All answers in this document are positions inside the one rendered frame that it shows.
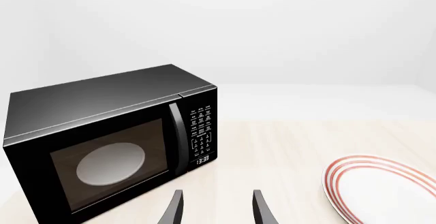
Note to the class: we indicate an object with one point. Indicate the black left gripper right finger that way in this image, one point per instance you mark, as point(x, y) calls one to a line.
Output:
point(262, 211)

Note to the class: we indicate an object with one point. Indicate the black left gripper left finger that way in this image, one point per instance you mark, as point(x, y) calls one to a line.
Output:
point(174, 210)

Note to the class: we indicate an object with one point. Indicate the white plate with red rings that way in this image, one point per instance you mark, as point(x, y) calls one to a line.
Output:
point(385, 190)

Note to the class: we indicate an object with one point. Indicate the black microwave oven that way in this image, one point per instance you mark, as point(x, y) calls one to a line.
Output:
point(102, 137)

